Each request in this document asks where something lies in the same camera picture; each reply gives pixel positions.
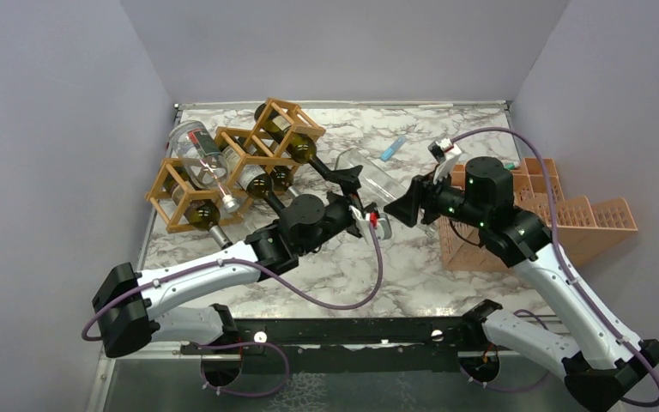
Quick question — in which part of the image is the clear round glass bottle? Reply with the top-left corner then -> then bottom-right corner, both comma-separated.
169,120 -> 239,213

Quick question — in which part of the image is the green wine bottle black top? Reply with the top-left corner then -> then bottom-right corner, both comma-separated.
220,142 -> 285,213

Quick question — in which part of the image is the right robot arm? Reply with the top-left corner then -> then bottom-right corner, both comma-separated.
385,156 -> 659,411

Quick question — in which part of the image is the orange plastic crate rack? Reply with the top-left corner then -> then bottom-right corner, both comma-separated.
437,158 -> 638,272

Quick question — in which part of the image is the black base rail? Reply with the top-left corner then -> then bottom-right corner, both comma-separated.
179,316 -> 489,373

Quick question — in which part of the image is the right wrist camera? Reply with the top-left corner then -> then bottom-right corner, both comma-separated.
428,137 -> 462,184

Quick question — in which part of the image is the blue highlighter pen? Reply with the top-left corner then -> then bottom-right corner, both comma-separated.
379,136 -> 407,162

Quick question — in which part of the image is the clear slim glass bottle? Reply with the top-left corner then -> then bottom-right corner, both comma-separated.
335,148 -> 416,212

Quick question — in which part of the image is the green wine bottle silver neck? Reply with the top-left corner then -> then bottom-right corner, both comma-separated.
162,173 -> 233,249

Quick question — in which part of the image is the green wine bottle brown label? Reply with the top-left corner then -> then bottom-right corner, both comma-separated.
237,137 -> 301,198

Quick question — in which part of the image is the green wine bottle black neck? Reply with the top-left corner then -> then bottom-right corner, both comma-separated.
262,109 -> 332,180

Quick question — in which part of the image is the wooden wine rack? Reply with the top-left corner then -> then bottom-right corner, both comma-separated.
146,99 -> 327,233

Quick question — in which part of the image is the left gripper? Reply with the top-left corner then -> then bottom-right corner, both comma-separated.
298,167 -> 378,257

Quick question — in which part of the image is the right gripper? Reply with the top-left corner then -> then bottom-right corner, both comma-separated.
385,162 -> 488,228

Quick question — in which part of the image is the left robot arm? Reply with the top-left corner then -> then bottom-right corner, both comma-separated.
82,167 -> 362,358

